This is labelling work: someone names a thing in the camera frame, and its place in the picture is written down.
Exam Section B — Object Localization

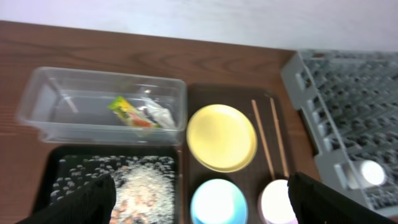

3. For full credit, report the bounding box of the wooden chopstick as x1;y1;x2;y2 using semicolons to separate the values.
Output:
251;100;275;180
270;98;289;178

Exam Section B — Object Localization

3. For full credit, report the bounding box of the yellow plate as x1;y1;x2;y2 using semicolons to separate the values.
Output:
187;104;257;173

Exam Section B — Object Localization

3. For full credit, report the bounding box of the right wooden chopstick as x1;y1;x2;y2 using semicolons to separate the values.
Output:
270;98;289;178

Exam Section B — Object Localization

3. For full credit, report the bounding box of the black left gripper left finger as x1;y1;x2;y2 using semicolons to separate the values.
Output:
17;174;116;224

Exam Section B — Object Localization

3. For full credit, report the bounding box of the green snack wrapper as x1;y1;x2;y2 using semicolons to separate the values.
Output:
108;96;160;128

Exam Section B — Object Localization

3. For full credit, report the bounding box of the left wooden chopstick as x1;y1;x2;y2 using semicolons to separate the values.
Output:
251;100;275;180

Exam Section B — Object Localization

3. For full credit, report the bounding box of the white napkin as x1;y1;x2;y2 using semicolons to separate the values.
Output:
142;97;176;129

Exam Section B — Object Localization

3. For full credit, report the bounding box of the dark brown serving tray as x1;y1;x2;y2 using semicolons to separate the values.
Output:
182;83;295;223

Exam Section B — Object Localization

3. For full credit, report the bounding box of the light blue bowl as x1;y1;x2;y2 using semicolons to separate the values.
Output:
190;179;248;224

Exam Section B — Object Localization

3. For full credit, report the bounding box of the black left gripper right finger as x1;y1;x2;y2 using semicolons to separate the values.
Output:
287;172;394;224

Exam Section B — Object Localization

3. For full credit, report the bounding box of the white bowl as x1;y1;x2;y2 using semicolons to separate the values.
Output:
257;179;298;224

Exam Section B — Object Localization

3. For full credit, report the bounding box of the grey dishwasher rack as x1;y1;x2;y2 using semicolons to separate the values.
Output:
281;50;397;218

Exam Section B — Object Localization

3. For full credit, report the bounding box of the black waste tray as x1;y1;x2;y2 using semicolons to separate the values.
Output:
32;145;180;223

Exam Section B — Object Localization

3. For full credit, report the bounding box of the white paper cup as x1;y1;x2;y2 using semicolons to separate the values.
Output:
344;160;387;189

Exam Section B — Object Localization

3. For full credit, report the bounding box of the rice food waste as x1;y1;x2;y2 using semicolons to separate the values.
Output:
49;155;177;223

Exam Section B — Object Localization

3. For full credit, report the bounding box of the clear plastic bin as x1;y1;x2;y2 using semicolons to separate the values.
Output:
17;67;187;146

